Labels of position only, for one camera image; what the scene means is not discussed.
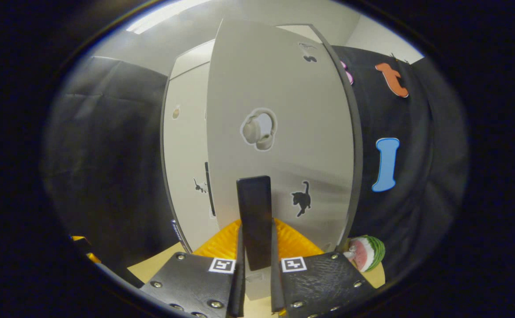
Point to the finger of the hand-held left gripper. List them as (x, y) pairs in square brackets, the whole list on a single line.
[(79, 239), (93, 257)]

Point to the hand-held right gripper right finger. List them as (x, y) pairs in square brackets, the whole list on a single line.
[(276, 282)]

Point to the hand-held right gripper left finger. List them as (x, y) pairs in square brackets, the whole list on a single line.
[(240, 287)]

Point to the white double-door shoe cabinet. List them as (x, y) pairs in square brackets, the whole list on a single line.
[(163, 145)]

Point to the cabinet door with camera sticker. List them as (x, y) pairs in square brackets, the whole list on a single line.
[(182, 154)]

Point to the cabinet door with headphone sticker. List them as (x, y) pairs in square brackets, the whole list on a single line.
[(284, 88)]

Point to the light blue book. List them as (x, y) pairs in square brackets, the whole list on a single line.
[(176, 229)]

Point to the black backdrop cloth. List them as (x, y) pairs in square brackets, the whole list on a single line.
[(107, 154)]

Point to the toy watermelon slice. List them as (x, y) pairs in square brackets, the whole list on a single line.
[(370, 254)]

